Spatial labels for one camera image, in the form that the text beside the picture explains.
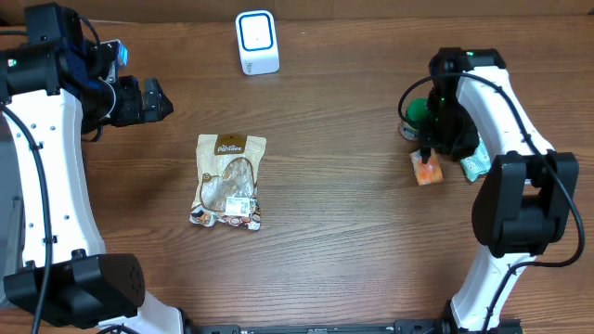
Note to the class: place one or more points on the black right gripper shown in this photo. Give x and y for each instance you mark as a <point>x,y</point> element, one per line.
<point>431,140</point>

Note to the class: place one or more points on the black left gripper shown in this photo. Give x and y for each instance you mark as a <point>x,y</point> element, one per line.
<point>134,114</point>

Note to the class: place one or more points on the orange white small box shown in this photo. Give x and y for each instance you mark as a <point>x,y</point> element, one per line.
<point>426,172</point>

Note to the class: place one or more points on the green lid jar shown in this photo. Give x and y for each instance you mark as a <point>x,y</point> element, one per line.
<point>416,111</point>

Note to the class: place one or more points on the teal tissue pack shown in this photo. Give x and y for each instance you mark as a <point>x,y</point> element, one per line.
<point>477,164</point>

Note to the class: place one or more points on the brown clear snack bag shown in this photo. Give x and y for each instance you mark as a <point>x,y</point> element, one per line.
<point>227,190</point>

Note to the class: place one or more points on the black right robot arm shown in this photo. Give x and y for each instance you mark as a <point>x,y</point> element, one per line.
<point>527,195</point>

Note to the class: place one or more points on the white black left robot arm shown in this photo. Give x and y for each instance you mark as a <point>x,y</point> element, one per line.
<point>55,88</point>

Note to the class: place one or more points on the white barcode scanner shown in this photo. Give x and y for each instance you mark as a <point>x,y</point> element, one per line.
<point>257,42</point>

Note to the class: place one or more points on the grey plastic mesh basket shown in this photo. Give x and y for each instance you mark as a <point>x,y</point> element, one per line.
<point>11,211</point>

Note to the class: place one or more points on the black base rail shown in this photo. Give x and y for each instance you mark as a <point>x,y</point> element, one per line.
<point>398,327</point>

